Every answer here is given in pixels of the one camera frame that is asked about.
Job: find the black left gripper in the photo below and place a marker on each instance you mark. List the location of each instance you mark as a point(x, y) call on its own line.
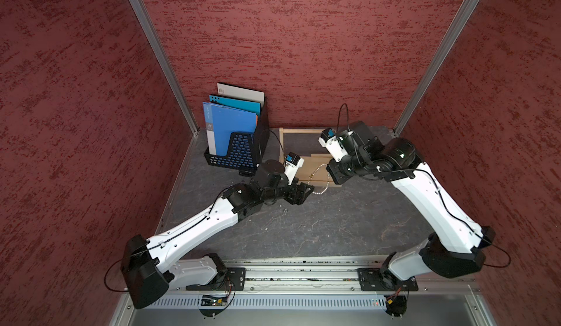
point(294, 194)

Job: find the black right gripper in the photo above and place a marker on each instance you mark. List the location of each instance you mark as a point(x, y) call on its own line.
point(334, 166)

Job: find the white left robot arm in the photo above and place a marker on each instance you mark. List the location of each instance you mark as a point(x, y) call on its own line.
point(151, 266)

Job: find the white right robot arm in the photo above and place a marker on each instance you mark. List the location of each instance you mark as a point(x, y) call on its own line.
point(455, 247)

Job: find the wooden jewelry display stand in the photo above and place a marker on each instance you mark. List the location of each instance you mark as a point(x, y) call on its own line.
point(304, 142)

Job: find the black stapler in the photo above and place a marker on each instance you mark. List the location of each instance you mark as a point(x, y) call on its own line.
point(247, 172)

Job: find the black mesh file holder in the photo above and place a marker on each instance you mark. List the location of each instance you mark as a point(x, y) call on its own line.
point(245, 149)

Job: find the teal folder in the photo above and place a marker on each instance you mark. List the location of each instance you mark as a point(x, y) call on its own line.
point(245, 105)

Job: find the blue folder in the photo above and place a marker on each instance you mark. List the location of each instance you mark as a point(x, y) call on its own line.
point(222, 121)

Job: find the white grey folder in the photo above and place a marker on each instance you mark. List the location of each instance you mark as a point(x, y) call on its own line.
point(240, 93)

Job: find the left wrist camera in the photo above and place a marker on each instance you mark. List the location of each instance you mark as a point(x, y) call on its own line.
point(292, 163)

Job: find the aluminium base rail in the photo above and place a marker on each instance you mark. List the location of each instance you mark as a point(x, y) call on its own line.
point(315, 291)

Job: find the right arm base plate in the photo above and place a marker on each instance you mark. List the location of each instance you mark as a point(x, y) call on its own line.
point(372, 280)

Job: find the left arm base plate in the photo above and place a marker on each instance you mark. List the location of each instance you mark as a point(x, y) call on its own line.
point(227, 280)

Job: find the right aluminium corner post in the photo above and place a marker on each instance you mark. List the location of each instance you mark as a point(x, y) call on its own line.
point(453, 32)

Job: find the aluminium corner post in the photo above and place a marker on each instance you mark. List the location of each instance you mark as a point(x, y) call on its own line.
point(143, 17)
point(453, 32)

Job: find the left aluminium corner post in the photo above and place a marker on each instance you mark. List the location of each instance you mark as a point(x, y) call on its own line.
point(143, 17)

